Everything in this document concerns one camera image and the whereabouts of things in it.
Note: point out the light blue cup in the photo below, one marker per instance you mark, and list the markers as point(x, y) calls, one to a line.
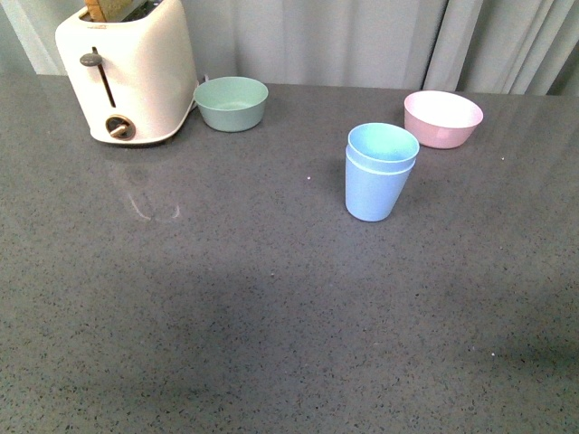
point(382, 148)

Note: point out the green bowl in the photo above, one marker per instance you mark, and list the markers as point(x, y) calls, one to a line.
point(231, 104)

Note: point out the pink bowl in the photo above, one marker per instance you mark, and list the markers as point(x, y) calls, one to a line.
point(440, 119)

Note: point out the white toaster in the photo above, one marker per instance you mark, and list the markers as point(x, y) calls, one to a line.
point(134, 80)

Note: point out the toast slice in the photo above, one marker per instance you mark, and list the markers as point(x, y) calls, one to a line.
point(105, 11)

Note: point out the grey curtain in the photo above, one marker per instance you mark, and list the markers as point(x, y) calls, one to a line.
point(509, 47)

